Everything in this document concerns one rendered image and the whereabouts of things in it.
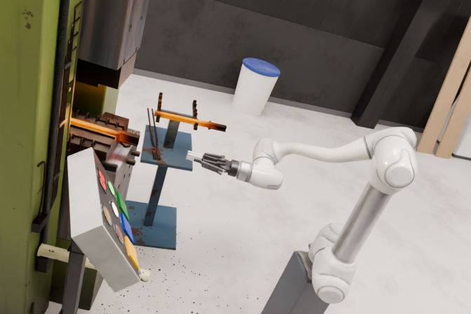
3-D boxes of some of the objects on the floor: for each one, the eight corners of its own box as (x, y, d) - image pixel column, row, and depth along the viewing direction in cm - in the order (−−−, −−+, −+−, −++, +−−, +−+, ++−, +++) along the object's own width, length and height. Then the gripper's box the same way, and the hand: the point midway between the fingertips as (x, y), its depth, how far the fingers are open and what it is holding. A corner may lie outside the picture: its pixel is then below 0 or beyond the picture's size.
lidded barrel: (258, 102, 513) (273, 62, 486) (269, 120, 475) (286, 78, 447) (225, 96, 496) (238, 54, 469) (233, 114, 458) (249, 69, 430)
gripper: (234, 185, 168) (181, 170, 166) (235, 167, 181) (187, 153, 179) (239, 172, 165) (186, 156, 162) (240, 154, 178) (191, 139, 175)
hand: (194, 156), depth 171 cm, fingers closed
